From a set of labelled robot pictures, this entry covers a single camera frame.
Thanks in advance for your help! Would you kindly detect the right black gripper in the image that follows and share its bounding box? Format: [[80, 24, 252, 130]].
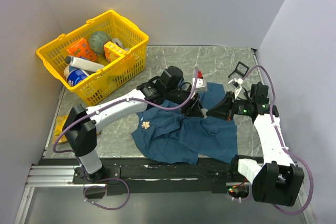
[[206, 91, 254, 121]]

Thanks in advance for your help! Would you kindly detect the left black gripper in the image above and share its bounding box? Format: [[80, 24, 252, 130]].
[[165, 88, 205, 119]]

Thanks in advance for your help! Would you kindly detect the dark blue t-shirt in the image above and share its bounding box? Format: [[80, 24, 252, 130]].
[[131, 81, 238, 166]]

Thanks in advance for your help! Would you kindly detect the gold flower brooch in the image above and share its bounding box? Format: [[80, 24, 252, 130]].
[[141, 121, 150, 130]]

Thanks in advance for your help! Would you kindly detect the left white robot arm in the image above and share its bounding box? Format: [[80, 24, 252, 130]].
[[62, 66, 207, 183]]

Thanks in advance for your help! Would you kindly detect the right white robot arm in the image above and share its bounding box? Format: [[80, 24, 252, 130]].
[[206, 79, 304, 207]]

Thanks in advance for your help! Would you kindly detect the yellow plastic shopping basket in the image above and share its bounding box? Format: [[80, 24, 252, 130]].
[[36, 10, 149, 105]]

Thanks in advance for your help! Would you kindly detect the orange yellow snack box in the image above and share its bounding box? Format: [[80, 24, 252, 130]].
[[104, 38, 129, 62]]

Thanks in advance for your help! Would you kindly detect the green round melon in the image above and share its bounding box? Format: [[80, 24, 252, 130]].
[[88, 31, 111, 55]]

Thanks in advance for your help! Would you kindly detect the white tube bottle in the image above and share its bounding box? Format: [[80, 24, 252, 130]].
[[65, 56, 104, 72]]

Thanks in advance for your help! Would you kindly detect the blue white container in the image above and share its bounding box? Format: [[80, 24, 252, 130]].
[[64, 65, 89, 87]]

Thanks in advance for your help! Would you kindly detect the yellow chips bag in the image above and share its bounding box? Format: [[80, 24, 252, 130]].
[[52, 115, 68, 144]]

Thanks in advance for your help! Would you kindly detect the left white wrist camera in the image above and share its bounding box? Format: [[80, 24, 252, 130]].
[[192, 70, 207, 93]]

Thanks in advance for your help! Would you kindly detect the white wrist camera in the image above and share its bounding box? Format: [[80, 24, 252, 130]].
[[228, 78, 244, 99], [192, 70, 207, 93]]

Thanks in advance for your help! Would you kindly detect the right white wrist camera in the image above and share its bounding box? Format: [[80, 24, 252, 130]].
[[228, 78, 244, 99]]

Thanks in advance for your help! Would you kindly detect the black square frame marker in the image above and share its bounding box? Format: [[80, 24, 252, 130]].
[[228, 61, 250, 78]]

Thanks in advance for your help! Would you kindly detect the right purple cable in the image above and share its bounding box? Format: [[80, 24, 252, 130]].
[[237, 65, 314, 216]]

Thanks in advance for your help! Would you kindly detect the aluminium extrusion rail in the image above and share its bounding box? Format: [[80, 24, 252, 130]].
[[25, 163, 87, 188]]

